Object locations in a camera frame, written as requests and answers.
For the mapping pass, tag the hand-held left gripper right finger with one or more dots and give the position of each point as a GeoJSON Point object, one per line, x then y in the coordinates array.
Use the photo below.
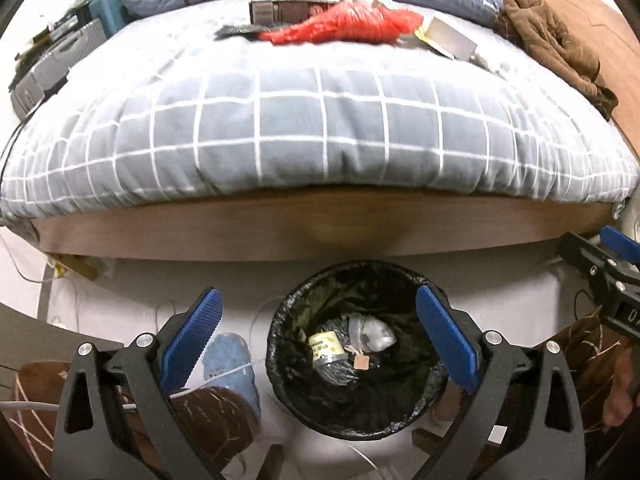
{"type": "Point", "coordinates": [447, 340]}

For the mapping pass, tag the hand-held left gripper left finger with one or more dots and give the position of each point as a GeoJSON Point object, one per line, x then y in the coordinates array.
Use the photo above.
{"type": "Point", "coordinates": [195, 340]}

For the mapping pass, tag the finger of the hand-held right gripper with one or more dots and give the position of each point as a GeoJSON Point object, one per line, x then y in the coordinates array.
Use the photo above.
{"type": "Point", "coordinates": [580, 247]}
{"type": "Point", "coordinates": [622, 247]}

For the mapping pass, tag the black trash bin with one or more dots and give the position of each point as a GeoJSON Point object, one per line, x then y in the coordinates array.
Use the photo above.
{"type": "Point", "coordinates": [300, 310]}

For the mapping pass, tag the yellow and white box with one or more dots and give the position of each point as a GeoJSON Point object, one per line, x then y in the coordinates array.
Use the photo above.
{"type": "Point", "coordinates": [450, 35]}

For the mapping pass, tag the red plastic bag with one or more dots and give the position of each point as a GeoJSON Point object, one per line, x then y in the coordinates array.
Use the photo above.
{"type": "Point", "coordinates": [340, 25]}

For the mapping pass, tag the brown snack box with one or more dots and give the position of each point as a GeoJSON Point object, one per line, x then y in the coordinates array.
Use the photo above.
{"type": "Point", "coordinates": [280, 10]}

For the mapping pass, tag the person's right hand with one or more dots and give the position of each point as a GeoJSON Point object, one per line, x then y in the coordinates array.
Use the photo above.
{"type": "Point", "coordinates": [617, 400]}

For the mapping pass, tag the blue slipper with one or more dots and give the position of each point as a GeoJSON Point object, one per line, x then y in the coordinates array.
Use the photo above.
{"type": "Point", "coordinates": [230, 360]}

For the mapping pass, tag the clear plastic cup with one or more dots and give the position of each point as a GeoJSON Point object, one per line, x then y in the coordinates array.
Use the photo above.
{"type": "Point", "coordinates": [372, 335]}

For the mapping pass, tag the brown patterned pants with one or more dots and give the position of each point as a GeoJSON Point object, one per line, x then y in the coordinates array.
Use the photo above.
{"type": "Point", "coordinates": [215, 420]}

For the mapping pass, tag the small tea bag tag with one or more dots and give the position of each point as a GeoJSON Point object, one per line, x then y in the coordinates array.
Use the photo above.
{"type": "Point", "coordinates": [361, 363]}

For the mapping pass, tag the grey panel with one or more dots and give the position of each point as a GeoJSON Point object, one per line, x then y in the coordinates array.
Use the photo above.
{"type": "Point", "coordinates": [40, 332]}

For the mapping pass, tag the brown jacket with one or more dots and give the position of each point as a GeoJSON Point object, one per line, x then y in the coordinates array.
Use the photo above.
{"type": "Point", "coordinates": [550, 40]}

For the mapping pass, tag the grey checked bed sheet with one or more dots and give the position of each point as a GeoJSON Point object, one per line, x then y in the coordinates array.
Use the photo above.
{"type": "Point", "coordinates": [320, 125]}

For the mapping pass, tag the dark wrapper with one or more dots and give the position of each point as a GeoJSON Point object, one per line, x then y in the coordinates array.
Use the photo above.
{"type": "Point", "coordinates": [235, 31]}

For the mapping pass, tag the grey suitcase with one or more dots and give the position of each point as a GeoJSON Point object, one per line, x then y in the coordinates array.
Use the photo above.
{"type": "Point", "coordinates": [55, 60]}

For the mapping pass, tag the teal suitcase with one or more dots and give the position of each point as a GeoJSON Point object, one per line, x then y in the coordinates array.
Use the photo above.
{"type": "Point", "coordinates": [110, 7]}

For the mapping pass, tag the wooden bed frame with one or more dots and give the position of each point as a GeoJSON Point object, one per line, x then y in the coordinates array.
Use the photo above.
{"type": "Point", "coordinates": [300, 230]}

